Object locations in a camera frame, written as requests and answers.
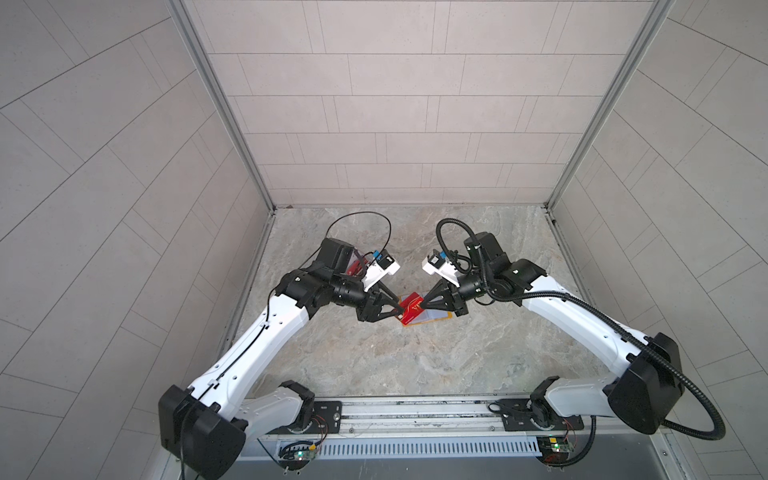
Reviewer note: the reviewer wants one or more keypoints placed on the right green circuit board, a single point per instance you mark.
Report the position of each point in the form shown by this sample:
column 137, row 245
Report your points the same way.
column 553, row 450

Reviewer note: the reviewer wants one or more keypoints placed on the clear plastic card box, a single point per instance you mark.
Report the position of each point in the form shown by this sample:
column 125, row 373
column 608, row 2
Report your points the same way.
column 357, row 251

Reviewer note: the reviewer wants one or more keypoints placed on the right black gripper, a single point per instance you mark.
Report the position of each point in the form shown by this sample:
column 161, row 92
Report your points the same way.
column 447, row 303

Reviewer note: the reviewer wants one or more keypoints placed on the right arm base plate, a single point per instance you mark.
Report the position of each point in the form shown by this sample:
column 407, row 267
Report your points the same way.
column 520, row 414

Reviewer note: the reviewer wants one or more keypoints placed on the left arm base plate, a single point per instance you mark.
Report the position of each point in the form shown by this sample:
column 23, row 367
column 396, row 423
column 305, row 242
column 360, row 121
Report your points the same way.
column 325, row 419

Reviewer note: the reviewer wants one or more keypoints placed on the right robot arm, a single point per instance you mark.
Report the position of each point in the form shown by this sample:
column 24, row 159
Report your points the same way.
column 635, row 390

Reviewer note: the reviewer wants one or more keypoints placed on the red VIP card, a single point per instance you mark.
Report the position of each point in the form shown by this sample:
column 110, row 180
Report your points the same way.
column 412, row 309

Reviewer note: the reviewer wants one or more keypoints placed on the aluminium mounting rail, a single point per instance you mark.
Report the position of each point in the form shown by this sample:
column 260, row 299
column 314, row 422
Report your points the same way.
column 453, row 416

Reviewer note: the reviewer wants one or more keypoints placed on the left green circuit board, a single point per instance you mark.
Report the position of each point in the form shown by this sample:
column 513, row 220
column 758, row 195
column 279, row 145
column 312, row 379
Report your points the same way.
column 297, row 455

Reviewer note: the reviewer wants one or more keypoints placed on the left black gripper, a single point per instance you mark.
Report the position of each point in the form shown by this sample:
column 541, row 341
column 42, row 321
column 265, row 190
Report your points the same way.
column 368, row 305

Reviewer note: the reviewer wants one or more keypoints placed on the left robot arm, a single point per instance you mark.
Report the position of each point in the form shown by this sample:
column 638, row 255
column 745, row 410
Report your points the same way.
column 230, row 379

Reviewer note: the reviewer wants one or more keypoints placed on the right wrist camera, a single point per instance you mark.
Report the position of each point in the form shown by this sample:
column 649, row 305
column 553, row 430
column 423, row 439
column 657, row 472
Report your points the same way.
column 437, row 263

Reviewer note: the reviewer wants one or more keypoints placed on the red white card in box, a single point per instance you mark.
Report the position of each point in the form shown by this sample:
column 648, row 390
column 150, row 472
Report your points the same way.
column 358, row 265

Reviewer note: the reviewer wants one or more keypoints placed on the yellow leather card holder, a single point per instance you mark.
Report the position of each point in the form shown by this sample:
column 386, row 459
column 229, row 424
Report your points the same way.
column 428, row 316

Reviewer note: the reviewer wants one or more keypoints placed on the green circuit board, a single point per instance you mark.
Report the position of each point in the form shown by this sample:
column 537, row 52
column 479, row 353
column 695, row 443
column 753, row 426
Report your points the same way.
column 553, row 450
column 297, row 455

